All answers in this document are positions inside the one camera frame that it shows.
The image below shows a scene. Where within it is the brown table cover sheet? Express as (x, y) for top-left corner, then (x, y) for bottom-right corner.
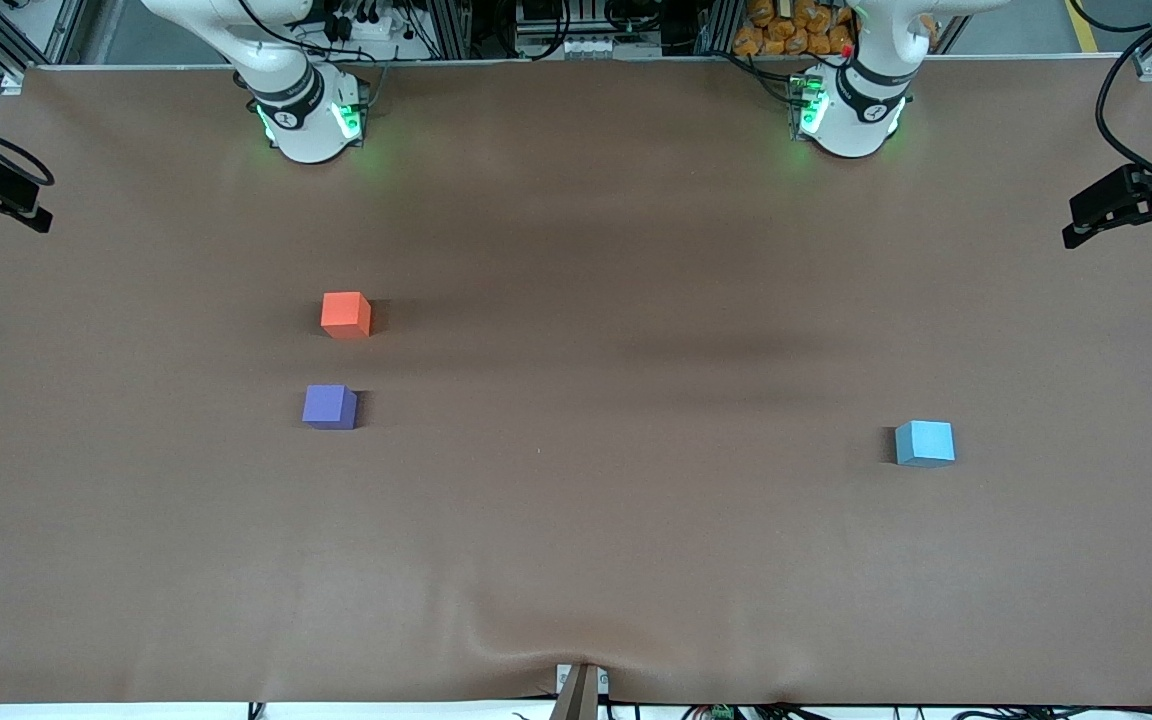
(0, 55), (1152, 706)

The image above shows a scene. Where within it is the pile of orange objects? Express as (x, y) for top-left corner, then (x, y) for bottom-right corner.
(733, 0), (857, 57)

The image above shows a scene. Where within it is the brown metal mount bar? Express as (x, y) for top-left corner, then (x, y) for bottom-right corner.
(551, 662), (609, 720)

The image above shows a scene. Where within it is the orange foam block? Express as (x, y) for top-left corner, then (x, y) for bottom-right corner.
(321, 292), (373, 340)

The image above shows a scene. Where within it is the purple foam block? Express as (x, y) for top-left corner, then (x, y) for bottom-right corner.
(302, 385), (359, 431)

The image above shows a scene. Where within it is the white power strip with plugs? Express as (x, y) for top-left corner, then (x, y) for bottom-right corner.
(321, 0), (407, 43)

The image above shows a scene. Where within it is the light blue foam block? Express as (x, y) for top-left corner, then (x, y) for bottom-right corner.
(894, 420), (957, 468)

